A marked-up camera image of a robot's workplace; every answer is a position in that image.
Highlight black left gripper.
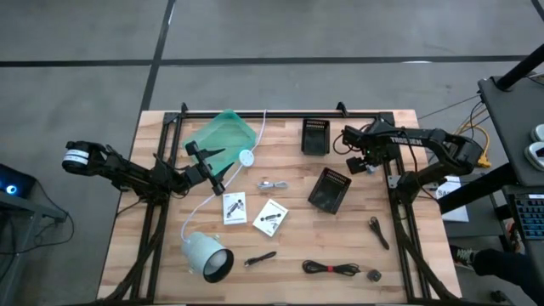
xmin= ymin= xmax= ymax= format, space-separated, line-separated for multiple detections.
xmin=184 ymin=140 xmax=235 ymax=197

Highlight white instruction booklet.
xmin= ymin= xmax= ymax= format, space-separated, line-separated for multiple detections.
xmin=252 ymin=198 xmax=289 ymax=238
xmin=222 ymin=191 xmax=248 ymax=226

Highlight thin black cable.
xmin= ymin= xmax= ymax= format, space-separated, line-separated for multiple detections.
xmin=368 ymin=216 xmax=390 ymax=251

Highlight short black USB cable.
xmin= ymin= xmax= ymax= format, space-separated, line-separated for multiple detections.
xmin=243 ymin=250 xmax=278 ymax=268

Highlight black cable with red tie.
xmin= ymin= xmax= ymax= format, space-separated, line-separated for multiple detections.
xmin=301 ymin=259 xmax=361 ymax=277

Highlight translucent teal plastic bin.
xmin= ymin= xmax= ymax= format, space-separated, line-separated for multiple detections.
xmin=181 ymin=108 xmax=259 ymax=178

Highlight black slotted plastic basket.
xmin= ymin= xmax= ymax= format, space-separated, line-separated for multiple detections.
xmin=307 ymin=166 xmax=353 ymax=215
xmin=300 ymin=118 xmax=332 ymax=156

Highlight white paper sheet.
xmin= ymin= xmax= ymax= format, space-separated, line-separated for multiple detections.
xmin=435 ymin=176 xmax=471 ymax=224

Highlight black desk leg bar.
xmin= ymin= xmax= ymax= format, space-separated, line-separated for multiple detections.
xmin=437 ymin=163 xmax=518 ymax=214

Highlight person's shoe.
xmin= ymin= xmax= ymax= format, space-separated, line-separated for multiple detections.
xmin=449 ymin=245 xmax=478 ymax=271

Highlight dark grey desk top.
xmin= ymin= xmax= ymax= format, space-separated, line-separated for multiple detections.
xmin=478 ymin=74 xmax=544 ymax=188

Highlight person's leg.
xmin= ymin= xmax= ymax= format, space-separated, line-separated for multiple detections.
xmin=471 ymin=248 xmax=544 ymax=305

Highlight black computer keyboard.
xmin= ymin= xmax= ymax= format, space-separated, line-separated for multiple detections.
xmin=507 ymin=193 xmax=544 ymax=241

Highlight black slanted pole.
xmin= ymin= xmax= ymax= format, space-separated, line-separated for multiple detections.
xmin=495 ymin=42 xmax=544 ymax=93

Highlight grey metal stand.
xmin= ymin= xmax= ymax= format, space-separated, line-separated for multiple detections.
xmin=0 ymin=193 xmax=69 ymax=306

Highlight computer case with blue light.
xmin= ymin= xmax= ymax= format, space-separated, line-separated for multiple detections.
xmin=0 ymin=163 xmax=37 ymax=201

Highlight white lamp cable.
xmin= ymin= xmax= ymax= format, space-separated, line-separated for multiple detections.
xmin=179 ymin=109 xmax=269 ymax=244

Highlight black metal table frame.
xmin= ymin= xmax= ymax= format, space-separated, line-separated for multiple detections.
xmin=99 ymin=101 xmax=458 ymax=305

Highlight yellow floor cables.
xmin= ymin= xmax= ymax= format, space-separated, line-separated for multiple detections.
xmin=454 ymin=121 xmax=492 ymax=167

